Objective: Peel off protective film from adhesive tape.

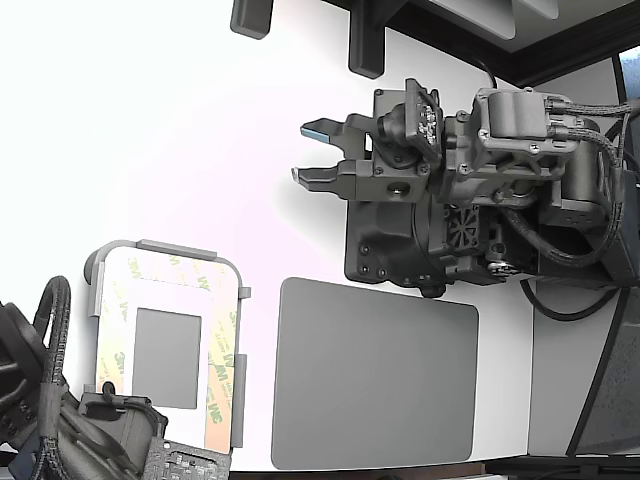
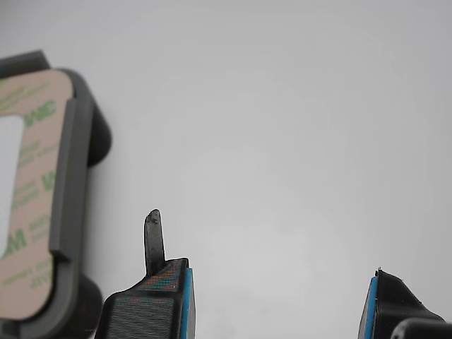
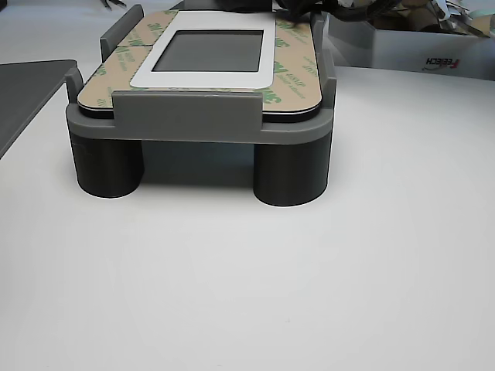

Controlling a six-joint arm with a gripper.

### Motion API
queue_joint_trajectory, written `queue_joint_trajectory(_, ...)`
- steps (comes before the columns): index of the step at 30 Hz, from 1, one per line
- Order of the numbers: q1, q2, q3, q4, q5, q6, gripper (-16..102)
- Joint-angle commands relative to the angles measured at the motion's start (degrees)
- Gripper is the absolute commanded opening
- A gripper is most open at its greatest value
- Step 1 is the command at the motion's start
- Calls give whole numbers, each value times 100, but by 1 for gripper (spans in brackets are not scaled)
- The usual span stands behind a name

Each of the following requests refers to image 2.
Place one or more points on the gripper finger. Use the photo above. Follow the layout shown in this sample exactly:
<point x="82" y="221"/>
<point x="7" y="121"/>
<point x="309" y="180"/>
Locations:
<point x="388" y="307"/>
<point x="148" y="310"/>

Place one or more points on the grey printed fixture stand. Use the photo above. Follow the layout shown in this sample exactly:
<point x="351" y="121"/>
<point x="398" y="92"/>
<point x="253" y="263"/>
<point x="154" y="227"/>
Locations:
<point x="84" y="197"/>

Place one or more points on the tan 3M protective film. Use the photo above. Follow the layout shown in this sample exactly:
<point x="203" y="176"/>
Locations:
<point x="39" y="197"/>

